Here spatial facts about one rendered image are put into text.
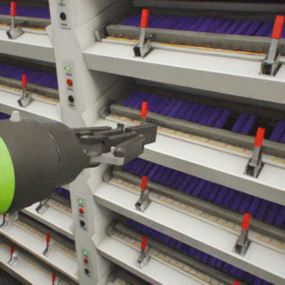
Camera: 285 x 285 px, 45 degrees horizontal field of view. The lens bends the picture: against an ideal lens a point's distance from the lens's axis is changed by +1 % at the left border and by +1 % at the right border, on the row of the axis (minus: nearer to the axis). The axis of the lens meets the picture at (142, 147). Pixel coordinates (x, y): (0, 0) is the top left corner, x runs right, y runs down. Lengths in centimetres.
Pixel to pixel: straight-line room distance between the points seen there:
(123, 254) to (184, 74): 59
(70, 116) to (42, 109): 15
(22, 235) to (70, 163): 115
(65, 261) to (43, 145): 103
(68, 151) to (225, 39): 43
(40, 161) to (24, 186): 3
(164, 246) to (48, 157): 72
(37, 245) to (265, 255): 91
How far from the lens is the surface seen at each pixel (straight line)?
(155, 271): 102
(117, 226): 110
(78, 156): 39
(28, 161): 33
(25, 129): 35
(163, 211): 89
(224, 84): 66
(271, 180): 70
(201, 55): 71
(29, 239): 149
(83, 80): 86
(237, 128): 77
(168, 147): 78
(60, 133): 38
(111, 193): 97
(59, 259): 137
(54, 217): 124
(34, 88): 112
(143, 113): 79
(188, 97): 87
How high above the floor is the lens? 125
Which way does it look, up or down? 26 degrees down
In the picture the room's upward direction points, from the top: straight up
